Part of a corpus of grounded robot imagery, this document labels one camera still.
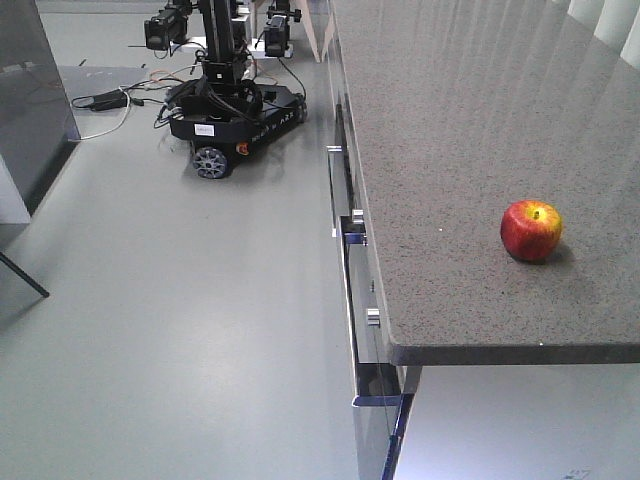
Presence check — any white floor cable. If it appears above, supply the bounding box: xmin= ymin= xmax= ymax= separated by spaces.
xmin=78 ymin=91 xmax=132 ymax=142

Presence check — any black power adapter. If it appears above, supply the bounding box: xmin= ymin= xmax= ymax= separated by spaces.
xmin=88 ymin=90 xmax=128 ymax=112

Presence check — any grey panel on left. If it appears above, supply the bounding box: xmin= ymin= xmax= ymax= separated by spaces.
xmin=1 ymin=1 xmax=79 ymax=214

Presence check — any grey stone kitchen counter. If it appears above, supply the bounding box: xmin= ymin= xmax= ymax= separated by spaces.
xmin=322 ymin=0 xmax=640 ymax=480

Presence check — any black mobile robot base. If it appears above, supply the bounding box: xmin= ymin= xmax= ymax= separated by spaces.
xmin=144 ymin=1 xmax=307 ymax=179

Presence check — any red yellow apple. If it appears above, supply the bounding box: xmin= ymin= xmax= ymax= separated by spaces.
xmin=500 ymin=200 xmax=563 ymax=262

